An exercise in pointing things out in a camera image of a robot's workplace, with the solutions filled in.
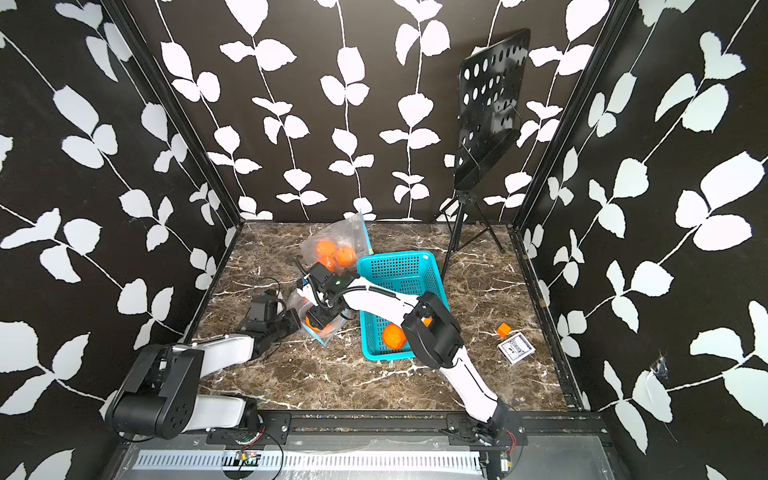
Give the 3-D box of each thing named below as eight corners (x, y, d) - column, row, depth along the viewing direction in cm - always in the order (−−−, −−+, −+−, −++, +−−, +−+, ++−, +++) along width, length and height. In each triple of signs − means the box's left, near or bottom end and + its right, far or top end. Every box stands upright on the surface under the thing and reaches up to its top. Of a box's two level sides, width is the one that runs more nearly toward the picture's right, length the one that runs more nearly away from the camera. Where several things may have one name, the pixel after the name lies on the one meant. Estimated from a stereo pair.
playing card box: (510, 366, 87) (512, 363, 85) (496, 346, 90) (498, 344, 89) (533, 352, 90) (536, 349, 88) (519, 334, 93) (521, 331, 91)
